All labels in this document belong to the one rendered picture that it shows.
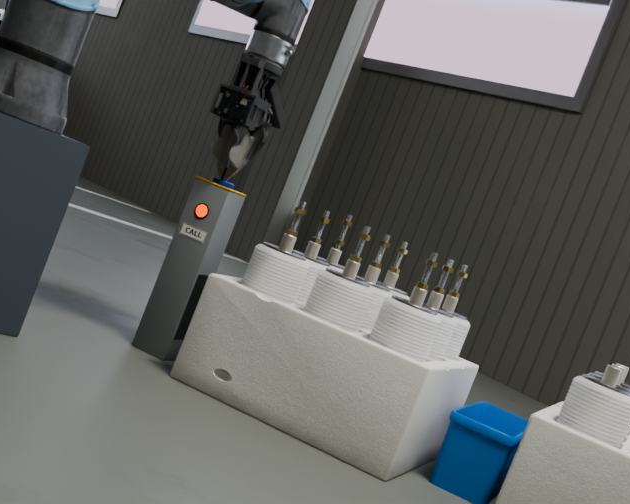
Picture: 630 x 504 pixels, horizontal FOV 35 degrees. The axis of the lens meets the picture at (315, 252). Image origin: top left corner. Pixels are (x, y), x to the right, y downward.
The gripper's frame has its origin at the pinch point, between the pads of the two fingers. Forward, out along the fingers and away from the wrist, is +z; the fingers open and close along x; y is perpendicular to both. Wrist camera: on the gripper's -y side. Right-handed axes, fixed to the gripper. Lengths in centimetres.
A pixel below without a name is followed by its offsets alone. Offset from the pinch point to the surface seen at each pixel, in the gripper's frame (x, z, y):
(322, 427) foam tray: 36.5, 30.3, 12.1
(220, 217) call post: 3.5, 7.3, 3.1
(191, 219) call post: -1.3, 9.5, 3.6
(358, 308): 33.1, 12.1, 6.5
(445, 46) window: -52, -84, -249
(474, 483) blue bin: 59, 31, -1
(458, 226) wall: -13, -14, -231
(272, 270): 18.3, 11.7, 9.0
